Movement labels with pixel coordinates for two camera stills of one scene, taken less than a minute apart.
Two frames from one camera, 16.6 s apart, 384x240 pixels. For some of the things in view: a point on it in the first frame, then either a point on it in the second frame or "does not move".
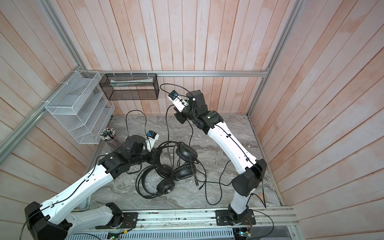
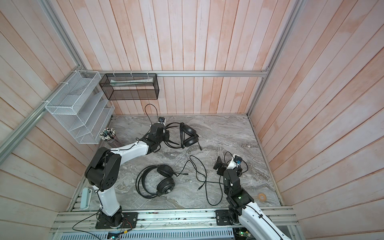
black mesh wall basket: [130, 86] does not move
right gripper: [180, 116] → [219, 164]
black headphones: [165, 186] does not move
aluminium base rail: [266, 219] does not move
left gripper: [156, 153] → [167, 134]
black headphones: [185, 166] → [191, 141]
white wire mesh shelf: [84, 111] does not move
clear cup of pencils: [108, 135] does not move
